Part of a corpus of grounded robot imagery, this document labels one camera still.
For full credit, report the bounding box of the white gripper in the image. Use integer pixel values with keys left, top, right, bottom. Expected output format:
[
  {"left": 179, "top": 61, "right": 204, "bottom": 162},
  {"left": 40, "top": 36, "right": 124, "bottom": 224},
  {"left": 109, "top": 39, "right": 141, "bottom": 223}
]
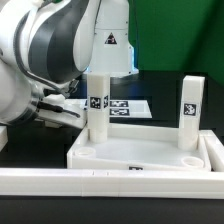
[{"left": 37, "top": 94, "right": 87, "bottom": 129}]

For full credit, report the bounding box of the white desk top tray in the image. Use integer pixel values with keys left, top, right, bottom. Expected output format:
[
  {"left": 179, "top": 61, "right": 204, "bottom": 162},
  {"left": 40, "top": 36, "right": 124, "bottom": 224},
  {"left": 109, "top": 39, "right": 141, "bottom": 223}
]
[{"left": 67, "top": 123, "right": 211, "bottom": 172}]

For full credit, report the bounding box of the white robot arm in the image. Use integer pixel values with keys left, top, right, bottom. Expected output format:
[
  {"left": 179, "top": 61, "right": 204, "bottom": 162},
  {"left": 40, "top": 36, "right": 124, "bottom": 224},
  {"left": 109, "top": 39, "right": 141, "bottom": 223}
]
[{"left": 0, "top": 0, "right": 138, "bottom": 128}]

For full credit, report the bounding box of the white block at left edge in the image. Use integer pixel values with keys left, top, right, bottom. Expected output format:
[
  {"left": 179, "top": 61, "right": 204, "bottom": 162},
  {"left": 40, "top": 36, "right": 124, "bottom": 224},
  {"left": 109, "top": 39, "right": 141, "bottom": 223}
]
[{"left": 0, "top": 126, "right": 8, "bottom": 152}]

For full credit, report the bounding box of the white sheet with fiducial markers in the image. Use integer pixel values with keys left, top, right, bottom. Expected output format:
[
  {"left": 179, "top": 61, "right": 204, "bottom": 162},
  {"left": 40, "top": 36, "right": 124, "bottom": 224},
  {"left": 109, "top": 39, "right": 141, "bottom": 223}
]
[{"left": 66, "top": 98, "right": 153, "bottom": 119}]

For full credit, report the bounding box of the white front barrier rail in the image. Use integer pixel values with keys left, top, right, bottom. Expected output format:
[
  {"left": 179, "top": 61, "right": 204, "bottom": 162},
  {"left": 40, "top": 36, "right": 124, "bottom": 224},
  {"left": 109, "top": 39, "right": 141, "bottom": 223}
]
[{"left": 0, "top": 168, "right": 224, "bottom": 199}]

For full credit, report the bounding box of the white barrier rail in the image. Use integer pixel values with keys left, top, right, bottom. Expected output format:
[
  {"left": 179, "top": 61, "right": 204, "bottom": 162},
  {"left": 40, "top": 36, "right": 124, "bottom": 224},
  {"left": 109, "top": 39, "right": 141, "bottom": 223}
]
[
  {"left": 0, "top": 168, "right": 224, "bottom": 199},
  {"left": 200, "top": 130, "right": 224, "bottom": 172}
]

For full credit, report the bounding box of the white right barrier rail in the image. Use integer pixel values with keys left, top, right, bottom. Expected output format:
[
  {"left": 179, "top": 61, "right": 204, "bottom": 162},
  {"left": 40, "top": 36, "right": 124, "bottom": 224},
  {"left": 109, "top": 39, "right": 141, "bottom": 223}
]
[{"left": 200, "top": 130, "right": 224, "bottom": 172}]

